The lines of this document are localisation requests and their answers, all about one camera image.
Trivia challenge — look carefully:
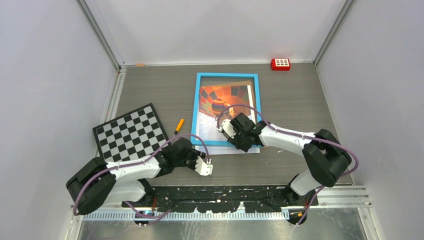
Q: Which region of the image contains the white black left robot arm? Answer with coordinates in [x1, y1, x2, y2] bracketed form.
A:
[65, 137, 213, 216]

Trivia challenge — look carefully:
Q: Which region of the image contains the blue picture frame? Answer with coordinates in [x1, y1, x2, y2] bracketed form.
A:
[191, 72, 262, 134]

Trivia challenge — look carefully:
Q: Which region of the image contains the red toy brick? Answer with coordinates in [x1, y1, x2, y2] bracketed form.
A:
[270, 58, 291, 71]

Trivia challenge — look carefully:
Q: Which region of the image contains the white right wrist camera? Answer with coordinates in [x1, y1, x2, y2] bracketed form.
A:
[217, 119, 237, 140]

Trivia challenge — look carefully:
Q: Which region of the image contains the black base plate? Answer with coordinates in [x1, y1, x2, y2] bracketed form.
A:
[131, 185, 319, 213]

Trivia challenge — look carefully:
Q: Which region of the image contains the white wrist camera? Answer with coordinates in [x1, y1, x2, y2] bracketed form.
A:
[194, 156, 214, 176]
[217, 119, 237, 140]

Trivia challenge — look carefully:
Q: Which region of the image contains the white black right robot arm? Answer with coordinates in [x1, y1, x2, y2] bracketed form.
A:
[217, 113, 352, 206]

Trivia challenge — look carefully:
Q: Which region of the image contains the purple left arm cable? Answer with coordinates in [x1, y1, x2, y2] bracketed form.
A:
[72, 133, 211, 229]

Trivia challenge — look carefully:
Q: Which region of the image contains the aluminium front rail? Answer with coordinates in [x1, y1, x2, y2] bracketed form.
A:
[81, 185, 372, 224]

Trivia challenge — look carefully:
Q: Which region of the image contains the orange handled screwdriver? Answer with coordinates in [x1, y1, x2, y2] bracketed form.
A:
[173, 118, 185, 136]

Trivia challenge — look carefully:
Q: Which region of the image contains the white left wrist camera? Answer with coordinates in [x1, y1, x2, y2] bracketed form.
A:
[194, 156, 214, 176]

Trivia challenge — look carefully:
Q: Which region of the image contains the hot air balloon photo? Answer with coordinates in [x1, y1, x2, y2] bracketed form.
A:
[192, 85, 258, 155]

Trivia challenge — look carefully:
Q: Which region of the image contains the black white chessboard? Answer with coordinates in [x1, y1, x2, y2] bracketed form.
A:
[92, 103, 169, 162]

